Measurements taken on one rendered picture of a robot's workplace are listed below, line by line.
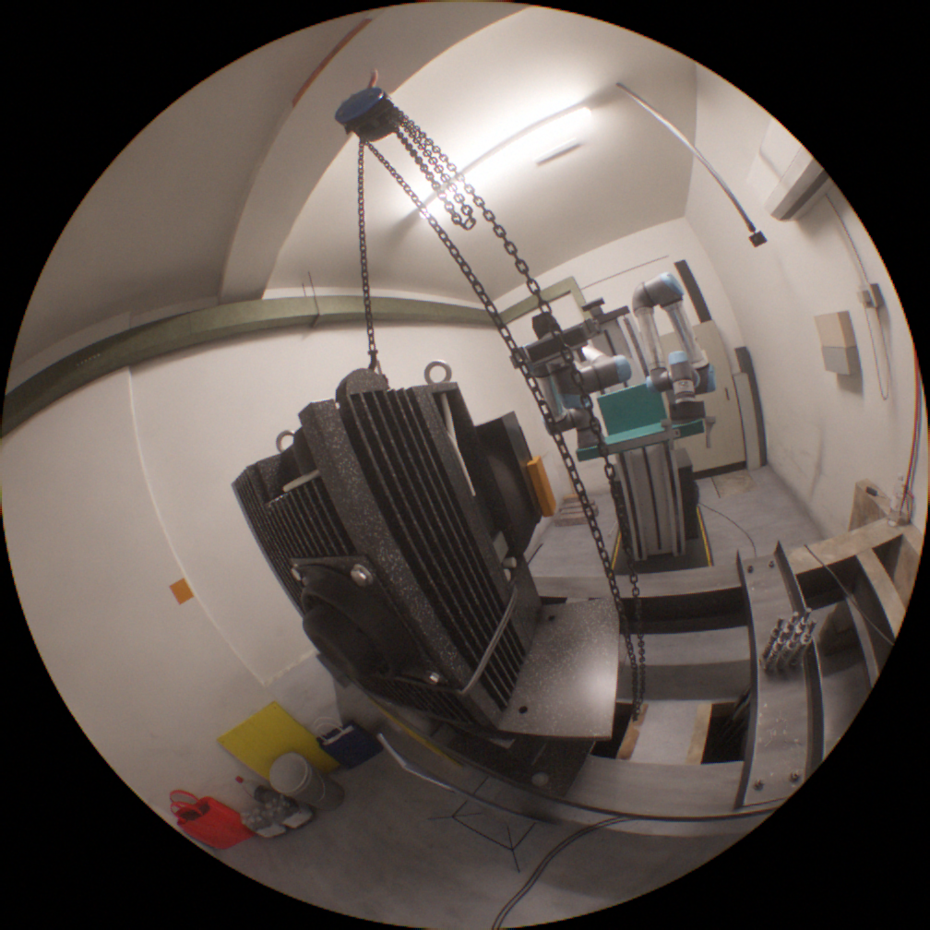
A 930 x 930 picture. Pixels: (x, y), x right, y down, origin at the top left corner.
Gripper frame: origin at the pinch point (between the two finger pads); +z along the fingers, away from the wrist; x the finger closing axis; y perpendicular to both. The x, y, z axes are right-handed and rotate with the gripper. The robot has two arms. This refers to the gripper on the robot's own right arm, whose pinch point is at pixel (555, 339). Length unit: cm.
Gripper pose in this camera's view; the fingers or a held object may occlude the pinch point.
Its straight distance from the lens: 52.5
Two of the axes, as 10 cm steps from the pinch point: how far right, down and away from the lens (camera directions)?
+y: 4.1, 9.0, 1.6
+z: -3.1, 3.0, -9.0
